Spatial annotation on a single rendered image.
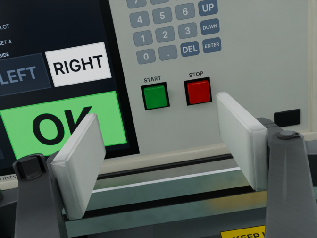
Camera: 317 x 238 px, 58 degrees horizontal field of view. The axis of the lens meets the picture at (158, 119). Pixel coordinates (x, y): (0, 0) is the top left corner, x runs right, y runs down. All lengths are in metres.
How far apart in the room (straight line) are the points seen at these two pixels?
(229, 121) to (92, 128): 0.08
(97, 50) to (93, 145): 0.10
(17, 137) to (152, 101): 0.13
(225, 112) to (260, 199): 0.13
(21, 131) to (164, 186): 0.14
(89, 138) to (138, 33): 0.11
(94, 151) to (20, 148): 0.13
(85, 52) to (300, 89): 0.19
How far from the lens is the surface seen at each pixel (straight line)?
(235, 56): 0.26
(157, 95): 0.25
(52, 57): 0.26
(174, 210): 0.27
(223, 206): 0.27
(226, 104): 0.16
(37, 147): 0.29
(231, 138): 0.16
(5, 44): 0.27
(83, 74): 0.26
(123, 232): 0.48
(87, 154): 0.16
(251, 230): 0.27
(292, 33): 0.27
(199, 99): 0.25
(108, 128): 0.26
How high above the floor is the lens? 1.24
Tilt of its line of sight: 18 degrees down
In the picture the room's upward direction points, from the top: 10 degrees counter-clockwise
